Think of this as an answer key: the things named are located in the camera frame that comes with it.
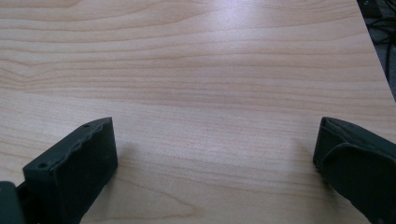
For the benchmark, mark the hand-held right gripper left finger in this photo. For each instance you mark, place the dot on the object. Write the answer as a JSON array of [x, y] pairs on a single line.
[[73, 174]]

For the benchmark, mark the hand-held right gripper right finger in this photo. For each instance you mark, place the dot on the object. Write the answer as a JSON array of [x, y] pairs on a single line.
[[358, 168]]

